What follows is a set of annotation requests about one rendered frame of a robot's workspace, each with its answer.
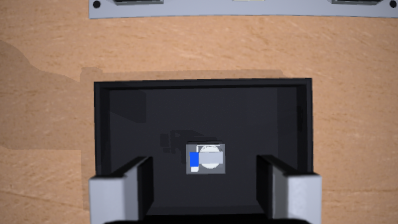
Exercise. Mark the black parts tray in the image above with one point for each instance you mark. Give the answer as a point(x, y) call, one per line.
point(252, 116)

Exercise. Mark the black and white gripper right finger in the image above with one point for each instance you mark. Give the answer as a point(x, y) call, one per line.
point(284, 192)

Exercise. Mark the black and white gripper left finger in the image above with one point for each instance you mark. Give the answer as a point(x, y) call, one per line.
point(125, 194)

